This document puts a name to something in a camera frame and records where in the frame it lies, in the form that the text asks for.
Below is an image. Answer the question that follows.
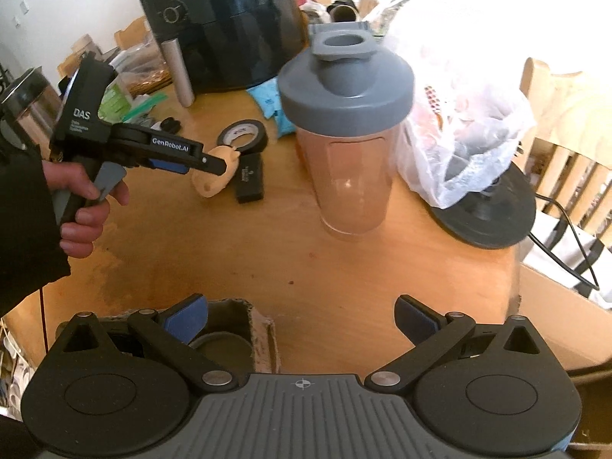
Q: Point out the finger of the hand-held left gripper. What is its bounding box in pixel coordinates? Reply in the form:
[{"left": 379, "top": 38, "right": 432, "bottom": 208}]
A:
[
  {"left": 187, "top": 148, "right": 226, "bottom": 176},
  {"left": 146, "top": 155, "right": 189, "bottom": 174}
]

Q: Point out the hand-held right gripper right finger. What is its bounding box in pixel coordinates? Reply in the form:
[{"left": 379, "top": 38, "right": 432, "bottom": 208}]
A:
[{"left": 364, "top": 295, "right": 543, "bottom": 391}]

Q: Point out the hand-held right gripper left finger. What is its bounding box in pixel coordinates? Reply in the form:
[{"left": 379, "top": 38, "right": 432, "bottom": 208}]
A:
[{"left": 60, "top": 295, "right": 240, "bottom": 391}]

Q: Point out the peach toy figure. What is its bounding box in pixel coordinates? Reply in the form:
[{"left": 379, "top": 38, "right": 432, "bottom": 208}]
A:
[{"left": 191, "top": 145, "right": 241, "bottom": 198}]

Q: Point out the brown cardboard box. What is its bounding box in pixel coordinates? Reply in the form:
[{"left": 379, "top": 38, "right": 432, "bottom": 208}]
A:
[{"left": 55, "top": 298, "right": 278, "bottom": 376}]

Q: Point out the person's left forearm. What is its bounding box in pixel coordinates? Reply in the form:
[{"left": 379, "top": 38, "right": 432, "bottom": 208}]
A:
[{"left": 0, "top": 143, "right": 72, "bottom": 316}]

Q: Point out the person's left hand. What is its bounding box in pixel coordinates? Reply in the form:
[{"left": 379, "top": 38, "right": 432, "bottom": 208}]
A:
[{"left": 42, "top": 160, "right": 131, "bottom": 260}]

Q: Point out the green label tub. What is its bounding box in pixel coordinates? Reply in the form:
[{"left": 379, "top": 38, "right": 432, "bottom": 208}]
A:
[{"left": 100, "top": 81, "right": 137, "bottom": 122}]

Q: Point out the small black box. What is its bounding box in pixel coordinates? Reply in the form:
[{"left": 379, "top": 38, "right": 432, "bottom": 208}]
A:
[{"left": 234, "top": 153, "right": 265, "bottom": 203}]

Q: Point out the steel electric kettle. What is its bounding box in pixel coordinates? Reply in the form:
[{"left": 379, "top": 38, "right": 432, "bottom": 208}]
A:
[{"left": 0, "top": 68, "right": 63, "bottom": 149}]

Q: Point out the black tape roll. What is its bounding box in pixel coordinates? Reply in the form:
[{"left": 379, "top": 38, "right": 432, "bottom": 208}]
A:
[{"left": 216, "top": 119, "right": 269, "bottom": 154}]

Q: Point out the teal plastic strip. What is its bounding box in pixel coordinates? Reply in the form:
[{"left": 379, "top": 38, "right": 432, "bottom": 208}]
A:
[{"left": 124, "top": 93, "right": 168, "bottom": 122}]

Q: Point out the wicker basket in bag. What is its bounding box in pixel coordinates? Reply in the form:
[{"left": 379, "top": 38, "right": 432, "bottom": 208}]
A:
[{"left": 119, "top": 43, "right": 173, "bottom": 96}]

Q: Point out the blue packet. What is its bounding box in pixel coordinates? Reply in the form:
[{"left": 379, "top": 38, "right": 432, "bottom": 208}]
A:
[
  {"left": 246, "top": 79, "right": 283, "bottom": 118},
  {"left": 275, "top": 100, "right": 297, "bottom": 138}
]

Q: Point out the wooden chair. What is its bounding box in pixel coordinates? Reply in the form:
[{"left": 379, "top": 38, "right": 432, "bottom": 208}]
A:
[
  {"left": 57, "top": 16, "right": 150, "bottom": 82},
  {"left": 521, "top": 57, "right": 612, "bottom": 249}
]

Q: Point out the grey cylinder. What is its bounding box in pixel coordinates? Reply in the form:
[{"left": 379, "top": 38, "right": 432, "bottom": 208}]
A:
[{"left": 161, "top": 39, "right": 194, "bottom": 106}]

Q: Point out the black air fryer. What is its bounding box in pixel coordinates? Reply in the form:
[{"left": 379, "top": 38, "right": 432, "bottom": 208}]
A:
[{"left": 134, "top": 0, "right": 307, "bottom": 94}]

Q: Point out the black round disc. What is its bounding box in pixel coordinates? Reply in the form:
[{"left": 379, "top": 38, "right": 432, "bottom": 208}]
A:
[{"left": 428, "top": 163, "right": 536, "bottom": 249}]

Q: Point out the large cardboard box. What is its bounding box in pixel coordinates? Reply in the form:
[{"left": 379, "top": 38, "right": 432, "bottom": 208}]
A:
[{"left": 516, "top": 263, "right": 612, "bottom": 374}]

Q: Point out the clear shaker bottle grey lid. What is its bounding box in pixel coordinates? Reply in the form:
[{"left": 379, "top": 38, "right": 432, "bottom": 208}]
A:
[{"left": 278, "top": 23, "right": 415, "bottom": 242}]

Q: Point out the white plastic bag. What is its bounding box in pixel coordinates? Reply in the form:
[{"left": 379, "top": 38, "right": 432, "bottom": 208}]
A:
[{"left": 389, "top": 24, "right": 536, "bottom": 210}]

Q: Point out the red thin cable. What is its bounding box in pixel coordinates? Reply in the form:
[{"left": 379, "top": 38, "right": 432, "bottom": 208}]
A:
[{"left": 39, "top": 284, "right": 49, "bottom": 352}]

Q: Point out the black power cable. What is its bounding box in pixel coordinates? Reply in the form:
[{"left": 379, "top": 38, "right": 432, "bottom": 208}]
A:
[{"left": 528, "top": 194, "right": 601, "bottom": 292}]

